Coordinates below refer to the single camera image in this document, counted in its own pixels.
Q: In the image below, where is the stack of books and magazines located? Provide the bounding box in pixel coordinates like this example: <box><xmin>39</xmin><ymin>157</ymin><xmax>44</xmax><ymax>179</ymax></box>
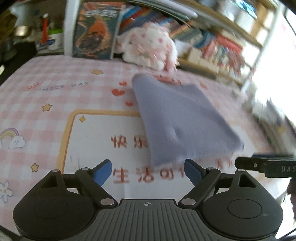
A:
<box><xmin>252</xmin><ymin>100</ymin><xmax>295</xmax><ymax>155</ymax></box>

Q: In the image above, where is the dark illustrated poster book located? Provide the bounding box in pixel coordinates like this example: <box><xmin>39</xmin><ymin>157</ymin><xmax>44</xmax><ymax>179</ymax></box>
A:
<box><xmin>72</xmin><ymin>1</ymin><xmax>126</xmax><ymax>60</ymax></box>

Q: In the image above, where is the wooden bookshelf with books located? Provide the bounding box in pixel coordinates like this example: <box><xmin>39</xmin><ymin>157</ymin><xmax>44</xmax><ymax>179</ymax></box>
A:
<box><xmin>119</xmin><ymin>1</ymin><xmax>280</xmax><ymax>89</ymax></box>

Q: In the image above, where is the white plastic bucket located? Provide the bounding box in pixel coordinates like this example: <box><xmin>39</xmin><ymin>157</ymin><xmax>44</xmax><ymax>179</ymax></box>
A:
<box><xmin>36</xmin><ymin>29</ymin><xmax>64</xmax><ymax>51</ymax></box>

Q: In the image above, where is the white pink plush bunny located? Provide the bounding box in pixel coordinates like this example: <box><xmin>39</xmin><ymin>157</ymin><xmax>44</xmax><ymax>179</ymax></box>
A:
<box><xmin>114</xmin><ymin>22</ymin><xmax>179</xmax><ymax>71</ymax></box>

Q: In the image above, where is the purple and mauve sweater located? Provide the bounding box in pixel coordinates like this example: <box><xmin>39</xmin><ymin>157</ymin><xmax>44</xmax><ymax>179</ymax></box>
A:
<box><xmin>132</xmin><ymin>74</ymin><xmax>244</xmax><ymax>167</ymax></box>

